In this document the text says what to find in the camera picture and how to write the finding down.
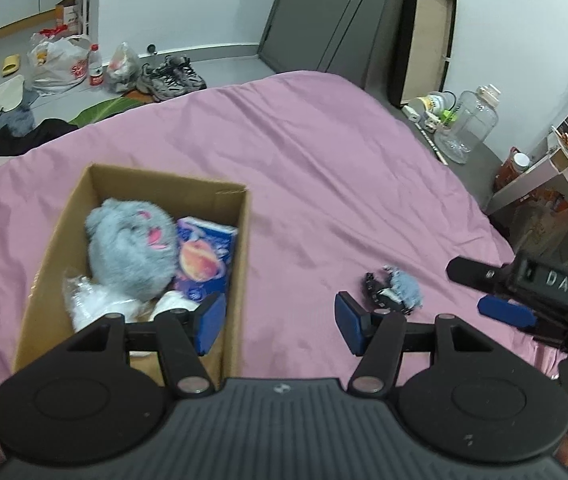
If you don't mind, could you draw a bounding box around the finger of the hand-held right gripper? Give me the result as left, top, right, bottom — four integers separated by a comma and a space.
446, 256, 515, 292
478, 296, 539, 332

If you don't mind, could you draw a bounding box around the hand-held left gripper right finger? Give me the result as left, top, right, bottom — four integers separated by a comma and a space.
334, 291, 496, 396

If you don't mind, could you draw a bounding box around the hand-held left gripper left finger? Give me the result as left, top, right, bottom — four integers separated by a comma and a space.
66, 292, 227, 397

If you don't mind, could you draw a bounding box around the brown cardboard box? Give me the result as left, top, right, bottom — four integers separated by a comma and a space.
11, 162, 253, 392

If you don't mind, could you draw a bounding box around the fluffy grey black hair clip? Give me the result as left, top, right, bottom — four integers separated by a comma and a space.
361, 265, 424, 317

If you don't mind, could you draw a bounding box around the blue planet picture box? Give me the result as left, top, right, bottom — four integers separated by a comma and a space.
171, 216, 239, 307

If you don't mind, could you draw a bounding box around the grey fluffy plush toy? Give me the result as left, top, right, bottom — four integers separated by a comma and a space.
85, 198, 179, 301

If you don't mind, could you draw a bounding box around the grey side table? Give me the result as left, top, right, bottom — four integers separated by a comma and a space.
389, 100, 516, 222

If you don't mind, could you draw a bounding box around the silver glass-topped desk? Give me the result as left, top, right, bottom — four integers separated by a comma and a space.
484, 125, 568, 217

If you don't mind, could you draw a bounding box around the white-capped orange jar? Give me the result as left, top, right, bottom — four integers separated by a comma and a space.
495, 147, 533, 191

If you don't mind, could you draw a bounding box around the white pen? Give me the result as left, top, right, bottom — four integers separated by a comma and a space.
420, 127, 449, 165

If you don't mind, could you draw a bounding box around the clear plastic water jug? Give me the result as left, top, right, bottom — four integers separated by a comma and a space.
434, 85, 500, 165

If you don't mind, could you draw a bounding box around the small white bottle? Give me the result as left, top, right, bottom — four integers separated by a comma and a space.
414, 91, 458, 129

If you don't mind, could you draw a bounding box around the pink bed sheet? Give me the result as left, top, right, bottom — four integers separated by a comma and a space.
0, 71, 567, 472

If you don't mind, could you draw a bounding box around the green leaf-shaped mat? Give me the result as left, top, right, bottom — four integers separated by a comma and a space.
66, 97, 143, 129

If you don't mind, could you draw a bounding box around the black framed board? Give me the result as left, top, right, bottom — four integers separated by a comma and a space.
389, 0, 458, 109

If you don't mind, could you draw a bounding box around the grey sneaker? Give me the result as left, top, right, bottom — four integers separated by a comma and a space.
136, 62, 188, 103
164, 55, 208, 92

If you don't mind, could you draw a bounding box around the black fleece garment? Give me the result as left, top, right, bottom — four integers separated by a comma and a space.
0, 117, 78, 162

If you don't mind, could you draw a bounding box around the clear plastic bag of trash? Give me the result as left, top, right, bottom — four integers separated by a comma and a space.
106, 42, 141, 94

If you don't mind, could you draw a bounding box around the small red-label water bottle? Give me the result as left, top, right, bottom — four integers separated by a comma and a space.
87, 43, 105, 88

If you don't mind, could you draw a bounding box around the grey-blue cloth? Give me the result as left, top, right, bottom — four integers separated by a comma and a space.
0, 105, 35, 141

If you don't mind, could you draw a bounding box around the white printed plastic bag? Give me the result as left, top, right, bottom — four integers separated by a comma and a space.
29, 35, 93, 97

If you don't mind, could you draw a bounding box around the grey door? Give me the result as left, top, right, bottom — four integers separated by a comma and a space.
259, 0, 406, 89

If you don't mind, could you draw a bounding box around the small open cardboard carton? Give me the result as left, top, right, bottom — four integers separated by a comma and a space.
55, 0, 83, 36

